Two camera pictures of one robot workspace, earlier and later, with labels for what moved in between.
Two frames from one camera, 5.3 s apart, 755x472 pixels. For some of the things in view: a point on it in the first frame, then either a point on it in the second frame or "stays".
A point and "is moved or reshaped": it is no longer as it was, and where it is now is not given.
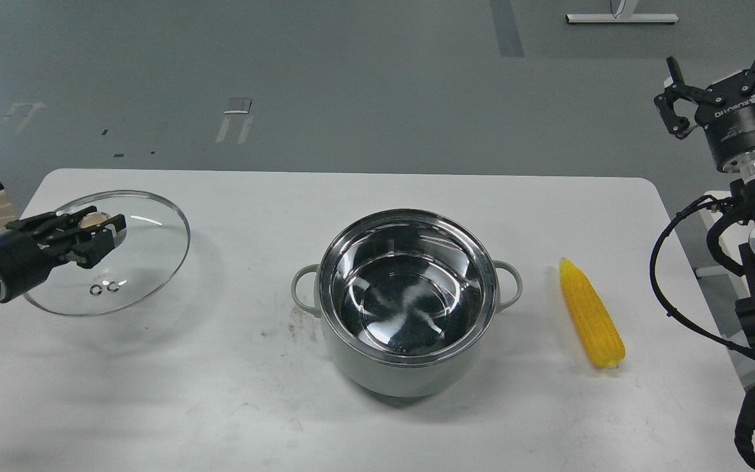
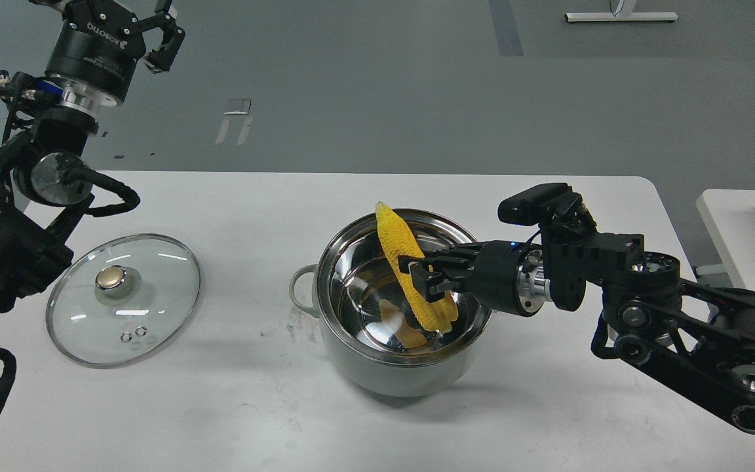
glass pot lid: x=145 y=262 is moved or reshaped
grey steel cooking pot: x=406 y=299 stays
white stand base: x=622 y=18 stays
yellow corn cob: x=600 y=332 is moved or reshaped
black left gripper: x=20 y=259 -> x=98 y=42
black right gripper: x=742 y=113 -> x=489 y=278
